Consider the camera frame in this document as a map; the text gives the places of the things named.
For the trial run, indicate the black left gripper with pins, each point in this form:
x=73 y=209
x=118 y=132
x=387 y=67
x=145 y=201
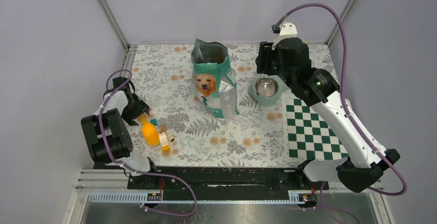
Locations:
x=141 y=108

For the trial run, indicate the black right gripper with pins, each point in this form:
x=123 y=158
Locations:
x=265 y=52

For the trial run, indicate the orange plastic scoop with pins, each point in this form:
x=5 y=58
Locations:
x=149 y=131

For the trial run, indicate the green dog food bag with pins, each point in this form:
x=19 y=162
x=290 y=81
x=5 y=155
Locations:
x=214 y=79

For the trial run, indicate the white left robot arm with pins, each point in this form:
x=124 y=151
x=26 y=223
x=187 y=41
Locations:
x=106 y=135

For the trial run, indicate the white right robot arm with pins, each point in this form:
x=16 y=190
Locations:
x=316 y=87

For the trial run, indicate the mint double pet bowl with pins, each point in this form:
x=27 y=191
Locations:
x=267 y=90

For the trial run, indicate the teal small cube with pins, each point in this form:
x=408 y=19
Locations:
x=154 y=122

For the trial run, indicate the brown wooden cylinder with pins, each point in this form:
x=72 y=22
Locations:
x=163 y=129

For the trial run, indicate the small cream toy piece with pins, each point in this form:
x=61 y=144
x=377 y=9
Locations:
x=170 y=137

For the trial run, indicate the floral patterned table cloth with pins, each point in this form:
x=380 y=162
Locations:
x=162 y=75

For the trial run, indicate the white yellow toy block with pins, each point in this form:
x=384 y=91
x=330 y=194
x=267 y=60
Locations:
x=164 y=142

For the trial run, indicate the green white checkerboard mat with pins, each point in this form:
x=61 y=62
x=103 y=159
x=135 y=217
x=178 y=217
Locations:
x=306 y=135

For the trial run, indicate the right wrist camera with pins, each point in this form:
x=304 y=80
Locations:
x=285 y=30

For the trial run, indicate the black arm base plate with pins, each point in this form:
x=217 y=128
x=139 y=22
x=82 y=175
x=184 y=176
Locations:
x=224 y=183

